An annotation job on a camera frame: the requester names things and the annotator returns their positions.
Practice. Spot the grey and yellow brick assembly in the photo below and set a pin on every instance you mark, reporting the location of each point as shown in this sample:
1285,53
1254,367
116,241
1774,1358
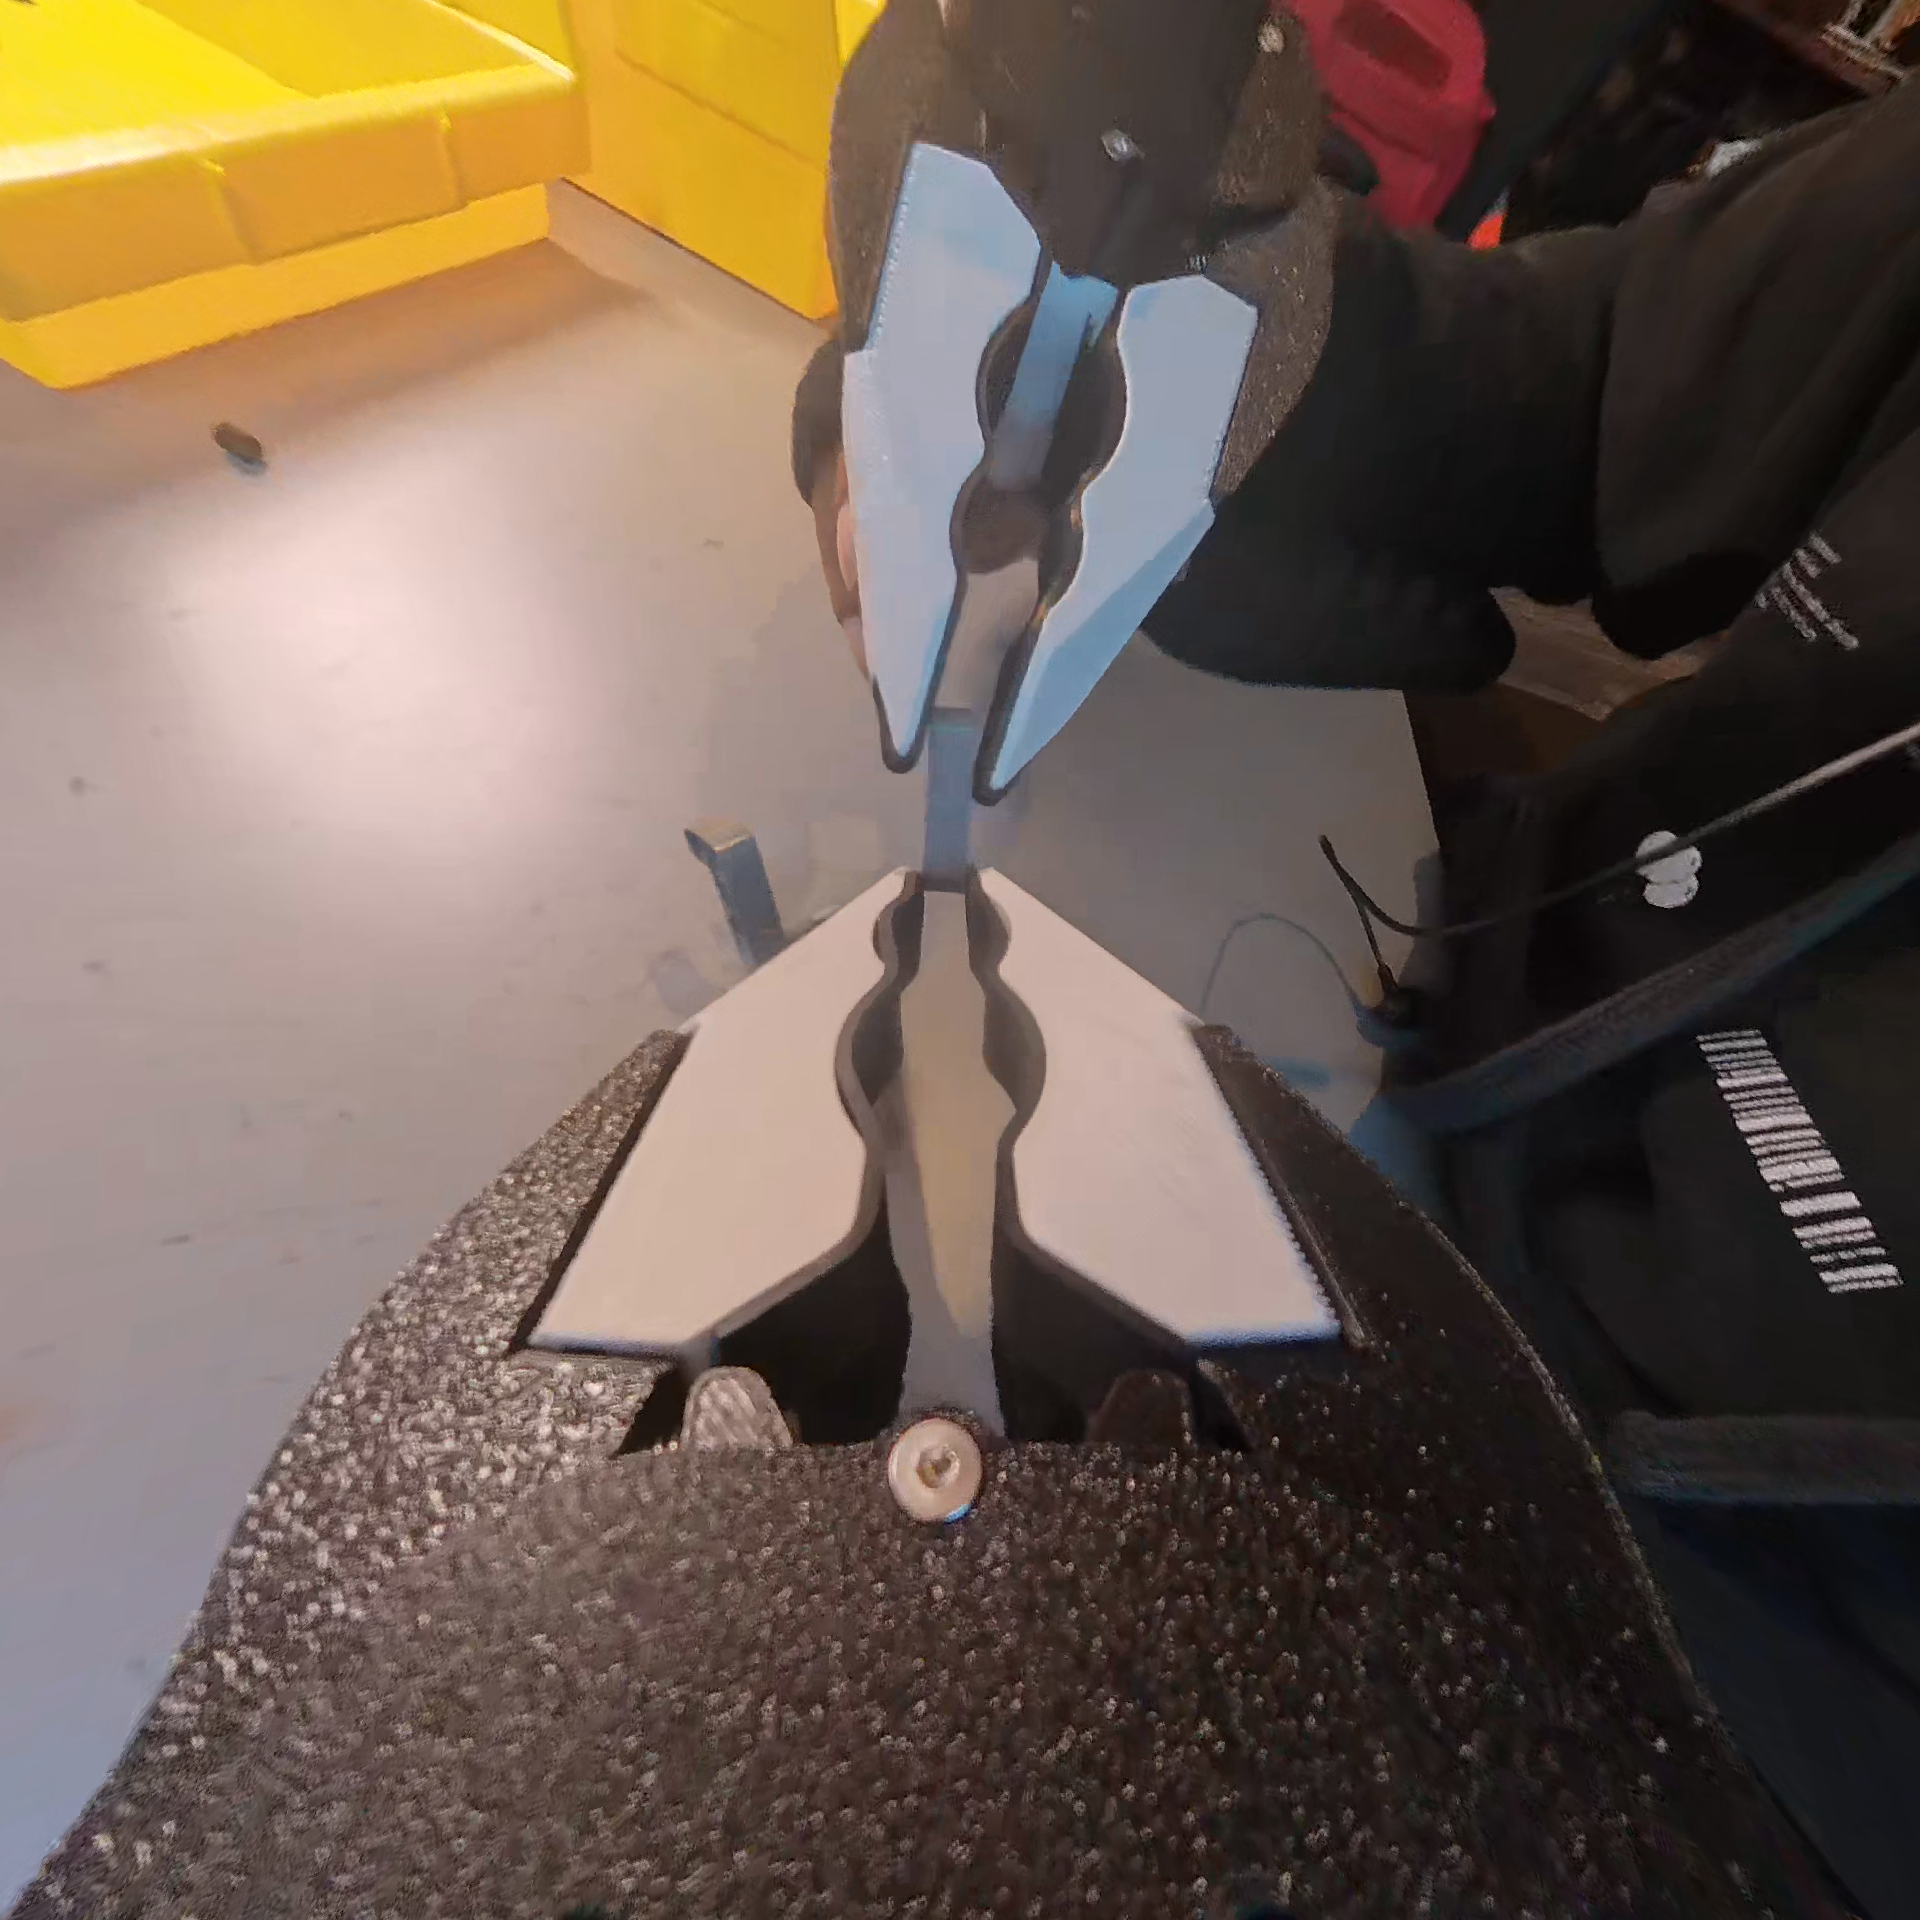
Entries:
735,893

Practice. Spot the yellow plastic parts bin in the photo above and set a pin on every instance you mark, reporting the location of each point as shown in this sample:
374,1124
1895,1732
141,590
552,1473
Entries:
226,226

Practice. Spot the grey desk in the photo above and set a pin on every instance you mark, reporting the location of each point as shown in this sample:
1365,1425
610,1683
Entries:
376,751

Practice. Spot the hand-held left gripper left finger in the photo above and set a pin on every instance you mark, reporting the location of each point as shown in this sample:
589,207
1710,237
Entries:
722,1172

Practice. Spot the person's right forearm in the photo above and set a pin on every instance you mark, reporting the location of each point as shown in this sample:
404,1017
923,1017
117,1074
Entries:
1424,451

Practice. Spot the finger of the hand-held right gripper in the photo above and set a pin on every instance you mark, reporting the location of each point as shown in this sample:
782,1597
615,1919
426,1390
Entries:
908,451
1155,481

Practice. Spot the grey angled brick beam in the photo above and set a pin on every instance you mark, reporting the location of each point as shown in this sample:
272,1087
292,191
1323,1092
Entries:
949,820

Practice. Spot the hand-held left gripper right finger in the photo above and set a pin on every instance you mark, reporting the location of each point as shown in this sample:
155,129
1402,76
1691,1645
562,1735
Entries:
1155,1172

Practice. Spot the red plastic canister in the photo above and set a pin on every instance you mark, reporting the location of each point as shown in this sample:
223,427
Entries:
1395,107

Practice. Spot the black brick pin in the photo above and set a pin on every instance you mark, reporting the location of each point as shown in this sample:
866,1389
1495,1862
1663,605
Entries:
242,442

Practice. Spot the person's black hoodie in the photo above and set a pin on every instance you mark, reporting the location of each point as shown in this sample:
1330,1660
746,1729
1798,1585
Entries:
1725,1201

